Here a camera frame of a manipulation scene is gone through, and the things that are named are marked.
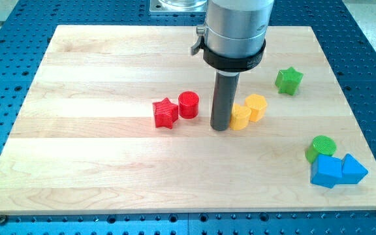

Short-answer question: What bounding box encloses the black clamp ring mount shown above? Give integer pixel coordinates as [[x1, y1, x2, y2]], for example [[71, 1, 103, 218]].
[[191, 36, 266, 72]]

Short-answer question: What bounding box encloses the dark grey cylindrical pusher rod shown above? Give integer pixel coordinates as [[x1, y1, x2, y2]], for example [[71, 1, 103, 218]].
[[210, 70, 240, 131]]

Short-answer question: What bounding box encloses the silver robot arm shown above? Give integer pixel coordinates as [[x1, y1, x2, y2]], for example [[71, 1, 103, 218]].
[[191, 0, 274, 131]]

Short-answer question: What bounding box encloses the green star block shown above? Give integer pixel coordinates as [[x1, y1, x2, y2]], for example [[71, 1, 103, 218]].
[[275, 67, 304, 96]]

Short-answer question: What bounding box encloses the red star block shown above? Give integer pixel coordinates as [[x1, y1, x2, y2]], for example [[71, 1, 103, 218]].
[[152, 97, 179, 129]]

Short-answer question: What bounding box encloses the yellow hexagon block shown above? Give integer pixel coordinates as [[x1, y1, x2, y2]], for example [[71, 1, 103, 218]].
[[245, 94, 268, 122]]

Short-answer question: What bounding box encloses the yellow cylinder block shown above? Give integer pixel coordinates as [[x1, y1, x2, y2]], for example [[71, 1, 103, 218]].
[[229, 104, 251, 131]]

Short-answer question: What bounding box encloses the red cylinder block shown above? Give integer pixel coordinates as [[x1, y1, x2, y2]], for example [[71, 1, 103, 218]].
[[178, 91, 199, 119]]

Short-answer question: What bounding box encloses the green cylinder block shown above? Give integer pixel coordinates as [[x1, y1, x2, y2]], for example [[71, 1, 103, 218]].
[[305, 135, 337, 163]]

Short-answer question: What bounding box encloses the light wooden board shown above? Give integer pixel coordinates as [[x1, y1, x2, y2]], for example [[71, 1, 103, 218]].
[[0, 25, 376, 215]]

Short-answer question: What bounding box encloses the blue cube block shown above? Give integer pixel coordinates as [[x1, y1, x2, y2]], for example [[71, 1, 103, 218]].
[[310, 155, 342, 189]]

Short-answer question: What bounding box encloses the blue triangle block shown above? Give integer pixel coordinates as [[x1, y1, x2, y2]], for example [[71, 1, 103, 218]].
[[338, 153, 368, 184]]

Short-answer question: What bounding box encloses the left board corner screw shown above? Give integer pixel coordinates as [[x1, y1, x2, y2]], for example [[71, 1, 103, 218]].
[[0, 215, 7, 225]]

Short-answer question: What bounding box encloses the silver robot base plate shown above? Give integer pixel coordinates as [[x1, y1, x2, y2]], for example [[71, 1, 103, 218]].
[[148, 0, 207, 15]]

